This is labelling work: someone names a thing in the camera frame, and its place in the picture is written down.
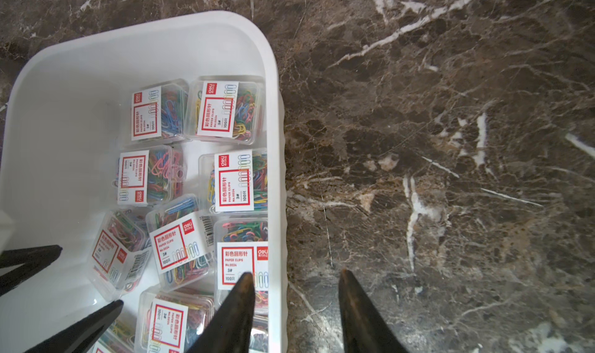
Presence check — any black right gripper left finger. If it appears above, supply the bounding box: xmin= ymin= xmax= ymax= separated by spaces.
xmin=187 ymin=272 xmax=255 ymax=352

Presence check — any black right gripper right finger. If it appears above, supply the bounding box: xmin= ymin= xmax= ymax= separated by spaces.
xmin=339 ymin=269 xmax=408 ymax=353

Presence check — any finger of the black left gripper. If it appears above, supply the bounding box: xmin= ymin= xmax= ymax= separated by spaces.
xmin=1 ymin=245 xmax=63 ymax=296
xmin=26 ymin=300 xmax=124 ymax=353

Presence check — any paper clip box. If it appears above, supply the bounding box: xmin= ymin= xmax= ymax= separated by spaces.
xmin=146 ymin=194 xmax=215 ymax=291
xmin=134 ymin=286 xmax=215 ymax=352
xmin=184 ymin=76 xmax=265 ymax=145
xmin=116 ymin=145 xmax=186 ymax=207
xmin=86 ymin=209 xmax=152 ymax=301
xmin=214 ymin=214 xmax=271 ymax=315
xmin=129 ymin=79 xmax=189 ymax=144
xmin=198 ymin=148 xmax=268 ymax=214
xmin=249 ymin=315 xmax=269 ymax=353

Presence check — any white plastic storage tray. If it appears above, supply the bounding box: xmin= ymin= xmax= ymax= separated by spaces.
xmin=1 ymin=11 xmax=288 ymax=352

